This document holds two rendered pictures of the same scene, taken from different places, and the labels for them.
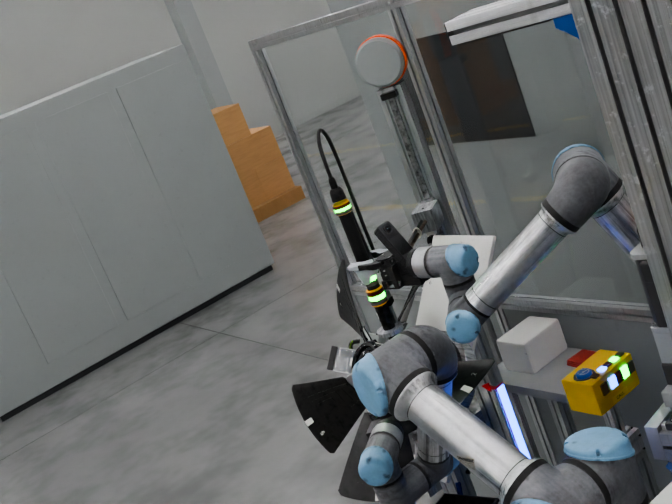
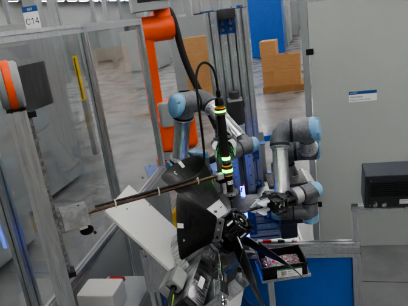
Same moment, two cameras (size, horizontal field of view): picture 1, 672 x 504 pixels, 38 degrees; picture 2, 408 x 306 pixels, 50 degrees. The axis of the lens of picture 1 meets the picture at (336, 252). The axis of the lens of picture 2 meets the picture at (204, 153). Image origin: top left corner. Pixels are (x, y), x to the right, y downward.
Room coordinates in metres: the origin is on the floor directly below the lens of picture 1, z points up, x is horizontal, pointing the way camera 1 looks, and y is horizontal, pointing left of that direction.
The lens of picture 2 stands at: (3.65, 1.07, 2.01)
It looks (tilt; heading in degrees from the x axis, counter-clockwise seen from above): 17 degrees down; 225
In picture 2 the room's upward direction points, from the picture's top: 8 degrees counter-clockwise
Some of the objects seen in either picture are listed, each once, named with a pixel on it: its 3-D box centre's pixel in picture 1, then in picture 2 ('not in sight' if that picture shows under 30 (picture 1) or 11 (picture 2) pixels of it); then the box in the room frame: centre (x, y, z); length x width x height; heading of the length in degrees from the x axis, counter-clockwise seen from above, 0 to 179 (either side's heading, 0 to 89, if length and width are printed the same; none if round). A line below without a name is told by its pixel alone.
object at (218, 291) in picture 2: not in sight; (221, 289); (2.68, 0.12, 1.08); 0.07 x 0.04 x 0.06; 42
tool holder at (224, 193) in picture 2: (385, 313); (226, 183); (2.39, -0.06, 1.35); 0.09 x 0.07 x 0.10; 156
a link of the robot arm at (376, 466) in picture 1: (379, 460); (309, 192); (1.99, 0.08, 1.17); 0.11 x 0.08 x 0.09; 158
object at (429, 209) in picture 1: (428, 216); (73, 216); (2.95, -0.31, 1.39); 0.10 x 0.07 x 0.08; 156
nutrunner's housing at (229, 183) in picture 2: (363, 260); (224, 146); (2.38, -0.06, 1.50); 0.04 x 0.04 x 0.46
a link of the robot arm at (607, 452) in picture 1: (601, 468); (285, 150); (1.58, -0.30, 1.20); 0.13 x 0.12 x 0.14; 120
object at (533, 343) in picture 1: (528, 343); (101, 299); (2.84, -0.45, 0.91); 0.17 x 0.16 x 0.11; 121
